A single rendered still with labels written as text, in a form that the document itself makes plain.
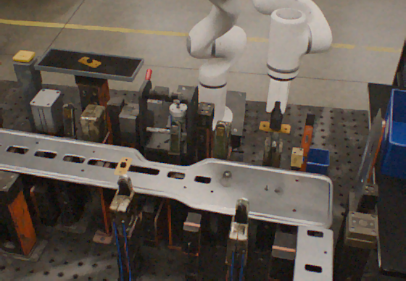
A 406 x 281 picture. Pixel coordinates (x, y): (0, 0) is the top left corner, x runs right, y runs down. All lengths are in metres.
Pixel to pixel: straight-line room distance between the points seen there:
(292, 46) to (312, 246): 0.56
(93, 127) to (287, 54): 0.78
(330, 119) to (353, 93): 1.52
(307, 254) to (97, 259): 0.74
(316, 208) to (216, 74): 0.72
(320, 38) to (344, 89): 2.69
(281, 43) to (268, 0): 0.15
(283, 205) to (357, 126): 0.95
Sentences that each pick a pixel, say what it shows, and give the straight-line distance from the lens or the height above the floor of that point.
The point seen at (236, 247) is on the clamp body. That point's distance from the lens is 1.42.
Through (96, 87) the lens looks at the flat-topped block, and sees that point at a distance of 1.89.
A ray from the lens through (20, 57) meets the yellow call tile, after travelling 1.99.
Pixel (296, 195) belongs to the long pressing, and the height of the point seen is 1.00.
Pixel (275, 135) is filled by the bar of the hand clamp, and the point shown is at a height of 1.10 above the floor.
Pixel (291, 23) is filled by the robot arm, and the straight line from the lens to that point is 1.21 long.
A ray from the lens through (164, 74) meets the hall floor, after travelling 3.95.
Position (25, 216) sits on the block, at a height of 0.86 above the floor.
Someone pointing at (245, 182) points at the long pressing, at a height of 1.00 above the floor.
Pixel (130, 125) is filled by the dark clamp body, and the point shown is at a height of 1.04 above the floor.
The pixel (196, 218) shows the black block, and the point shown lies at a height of 0.99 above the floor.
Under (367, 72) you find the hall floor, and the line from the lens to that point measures 4.21.
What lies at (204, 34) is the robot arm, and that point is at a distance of 1.87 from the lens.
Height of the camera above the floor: 2.12
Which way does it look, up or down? 39 degrees down
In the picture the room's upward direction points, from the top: 1 degrees clockwise
